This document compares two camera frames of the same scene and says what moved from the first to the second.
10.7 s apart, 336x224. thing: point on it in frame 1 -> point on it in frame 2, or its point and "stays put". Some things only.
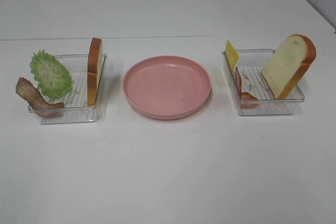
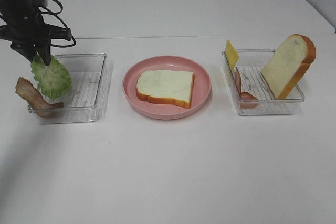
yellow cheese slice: x=231 y=54 stays put
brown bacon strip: x=27 y=90 stays put
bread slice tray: x=94 y=64 -> x=166 y=86
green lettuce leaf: x=53 y=80 stays put
